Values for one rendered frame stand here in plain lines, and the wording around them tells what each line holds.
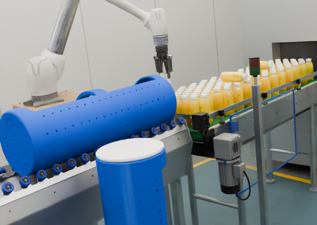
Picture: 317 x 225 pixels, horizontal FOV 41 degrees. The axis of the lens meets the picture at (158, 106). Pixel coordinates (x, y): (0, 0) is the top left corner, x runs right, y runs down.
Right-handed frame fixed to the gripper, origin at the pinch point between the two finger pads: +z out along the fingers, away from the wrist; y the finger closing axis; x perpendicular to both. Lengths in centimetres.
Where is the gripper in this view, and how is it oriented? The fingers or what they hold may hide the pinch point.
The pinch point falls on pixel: (165, 79)
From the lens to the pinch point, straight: 256.0
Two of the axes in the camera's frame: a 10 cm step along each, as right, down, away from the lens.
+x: 6.8, -2.3, 7.0
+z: 1.2, 9.7, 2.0
